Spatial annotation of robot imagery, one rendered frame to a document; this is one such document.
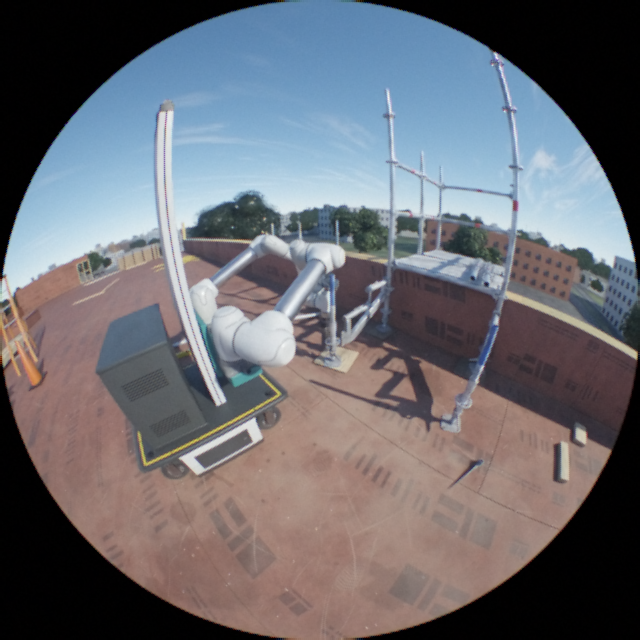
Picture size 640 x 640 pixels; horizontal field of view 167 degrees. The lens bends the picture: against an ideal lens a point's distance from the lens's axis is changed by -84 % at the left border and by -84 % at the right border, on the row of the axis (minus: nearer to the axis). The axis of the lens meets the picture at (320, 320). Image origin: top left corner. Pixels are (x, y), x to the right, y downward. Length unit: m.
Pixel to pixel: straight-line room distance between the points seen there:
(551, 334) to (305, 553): 2.20
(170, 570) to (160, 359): 1.11
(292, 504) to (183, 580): 0.76
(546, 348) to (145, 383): 2.61
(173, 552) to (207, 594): 0.28
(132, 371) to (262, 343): 0.54
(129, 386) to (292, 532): 0.97
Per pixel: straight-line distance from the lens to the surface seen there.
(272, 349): 0.76
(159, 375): 0.96
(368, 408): 1.57
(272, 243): 1.49
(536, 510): 1.70
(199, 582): 1.36
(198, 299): 1.34
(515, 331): 2.12
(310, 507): 1.24
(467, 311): 2.11
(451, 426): 1.62
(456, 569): 1.35
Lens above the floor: 1.20
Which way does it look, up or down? 28 degrees down
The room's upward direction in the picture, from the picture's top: 2 degrees counter-clockwise
